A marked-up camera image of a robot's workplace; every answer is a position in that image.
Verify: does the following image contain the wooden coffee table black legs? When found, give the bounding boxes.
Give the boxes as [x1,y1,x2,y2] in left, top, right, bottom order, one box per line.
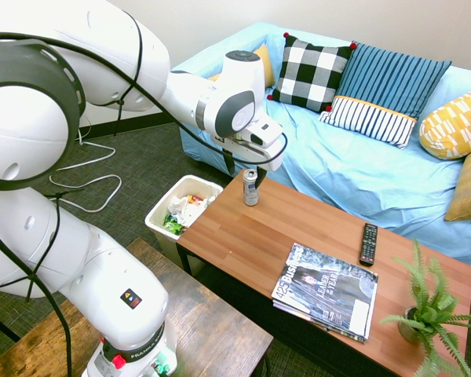
[175,168,471,377]

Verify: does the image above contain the yellow white patterned bolster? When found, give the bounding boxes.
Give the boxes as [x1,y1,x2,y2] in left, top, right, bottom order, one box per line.
[418,84,471,161]

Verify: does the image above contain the rustic dark wood table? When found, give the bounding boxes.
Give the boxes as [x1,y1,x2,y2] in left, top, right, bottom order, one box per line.
[0,237,274,377]

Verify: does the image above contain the blue striped pillow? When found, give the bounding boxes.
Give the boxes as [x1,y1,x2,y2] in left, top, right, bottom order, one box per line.
[317,41,453,151]

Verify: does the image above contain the black camera tripod stand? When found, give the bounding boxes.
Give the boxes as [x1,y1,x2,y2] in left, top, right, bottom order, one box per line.
[0,308,21,342]

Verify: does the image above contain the green plastic wrapper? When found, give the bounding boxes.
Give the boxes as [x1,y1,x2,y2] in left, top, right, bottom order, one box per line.
[162,211,186,236]

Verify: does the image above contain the light blue covered sofa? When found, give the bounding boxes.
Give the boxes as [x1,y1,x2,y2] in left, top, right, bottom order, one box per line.
[171,21,471,272]

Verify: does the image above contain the green fern plant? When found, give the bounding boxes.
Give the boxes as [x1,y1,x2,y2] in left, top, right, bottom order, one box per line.
[380,237,471,377]

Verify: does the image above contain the thin glossy magazine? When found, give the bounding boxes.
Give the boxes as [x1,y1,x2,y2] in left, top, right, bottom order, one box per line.
[272,298,372,345]

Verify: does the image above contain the cream plastic trash bin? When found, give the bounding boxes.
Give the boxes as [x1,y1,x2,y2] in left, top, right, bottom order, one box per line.
[144,174,225,278]

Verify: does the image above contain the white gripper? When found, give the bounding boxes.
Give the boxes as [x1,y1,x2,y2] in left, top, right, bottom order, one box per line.
[215,113,287,188]

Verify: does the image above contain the business magazine dark cover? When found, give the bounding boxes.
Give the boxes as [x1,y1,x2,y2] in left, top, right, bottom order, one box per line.
[270,242,379,339]

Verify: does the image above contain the black white checkered pillow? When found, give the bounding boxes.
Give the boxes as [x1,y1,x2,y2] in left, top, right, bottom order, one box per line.
[266,31,357,114]

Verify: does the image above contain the silver drink can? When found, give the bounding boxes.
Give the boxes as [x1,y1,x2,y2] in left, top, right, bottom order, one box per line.
[242,169,260,207]

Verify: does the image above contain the grey plant pot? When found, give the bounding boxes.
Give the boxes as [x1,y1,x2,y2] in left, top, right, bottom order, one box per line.
[398,306,429,345]

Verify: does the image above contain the white floor cable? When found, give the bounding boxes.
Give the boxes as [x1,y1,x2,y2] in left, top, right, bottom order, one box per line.
[49,127,122,214]

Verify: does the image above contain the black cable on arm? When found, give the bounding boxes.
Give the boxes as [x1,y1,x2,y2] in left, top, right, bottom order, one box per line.
[0,9,288,377]

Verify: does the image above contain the white crumpled paper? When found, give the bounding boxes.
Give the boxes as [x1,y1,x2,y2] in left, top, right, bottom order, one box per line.
[167,195,217,229]

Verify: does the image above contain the black remote control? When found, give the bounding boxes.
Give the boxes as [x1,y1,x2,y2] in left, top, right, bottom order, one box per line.
[359,222,380,267]

